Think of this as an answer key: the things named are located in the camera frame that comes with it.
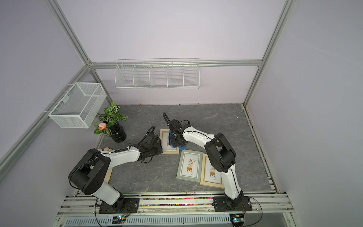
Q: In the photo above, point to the aluminium cage frame profiles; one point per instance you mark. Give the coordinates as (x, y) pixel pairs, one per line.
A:
(20, 147)

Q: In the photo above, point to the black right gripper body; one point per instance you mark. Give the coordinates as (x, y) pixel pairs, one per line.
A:
(174, 142)

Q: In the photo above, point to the aluminium mounting rail front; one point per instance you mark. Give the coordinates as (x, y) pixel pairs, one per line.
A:
(177, 203)

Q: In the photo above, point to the electronics board green led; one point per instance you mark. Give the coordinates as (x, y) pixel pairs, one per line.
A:
(118, 219)
(237, 219)

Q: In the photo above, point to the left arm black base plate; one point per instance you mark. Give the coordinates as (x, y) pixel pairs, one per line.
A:
(124, 205)

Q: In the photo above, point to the long white wire shelf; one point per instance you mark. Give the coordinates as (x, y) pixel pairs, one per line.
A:
(162, 73)

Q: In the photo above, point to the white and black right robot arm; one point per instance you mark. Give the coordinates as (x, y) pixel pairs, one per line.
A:
(220, 153)

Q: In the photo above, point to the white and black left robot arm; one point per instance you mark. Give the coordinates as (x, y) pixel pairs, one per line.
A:
(89, 173)

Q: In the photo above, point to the black glossy plant vase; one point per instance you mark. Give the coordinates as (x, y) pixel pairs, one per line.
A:
(118, 133)

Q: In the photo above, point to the white wire basket left wall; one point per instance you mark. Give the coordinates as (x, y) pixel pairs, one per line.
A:
(79, 106)

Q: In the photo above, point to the left electronics board green led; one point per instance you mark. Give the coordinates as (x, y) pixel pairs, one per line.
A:
(118, 219)

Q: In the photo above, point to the right electronics board green led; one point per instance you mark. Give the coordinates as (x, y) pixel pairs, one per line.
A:
(237, 219)

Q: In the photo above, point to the green-grey picture frame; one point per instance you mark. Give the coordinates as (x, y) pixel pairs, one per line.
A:
(190, 166)

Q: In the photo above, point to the green artificial plant pink flower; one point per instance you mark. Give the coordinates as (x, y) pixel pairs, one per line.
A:
(109, 120)

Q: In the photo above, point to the blue microfibre cloth black trim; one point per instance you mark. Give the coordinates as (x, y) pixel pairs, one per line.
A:
(173, 142)

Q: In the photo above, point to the beige picture frame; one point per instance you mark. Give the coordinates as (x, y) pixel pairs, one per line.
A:
(167, 148)

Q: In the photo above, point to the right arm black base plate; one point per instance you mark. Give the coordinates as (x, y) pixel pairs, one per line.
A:
(225, 204)

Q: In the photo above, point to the white vented cable duct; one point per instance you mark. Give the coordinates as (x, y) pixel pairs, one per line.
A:
(150, 220)

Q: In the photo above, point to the light wood picture frame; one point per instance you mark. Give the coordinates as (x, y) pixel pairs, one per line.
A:
(209, 176)

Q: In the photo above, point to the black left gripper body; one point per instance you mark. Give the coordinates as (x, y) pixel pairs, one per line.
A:
(155, 151)

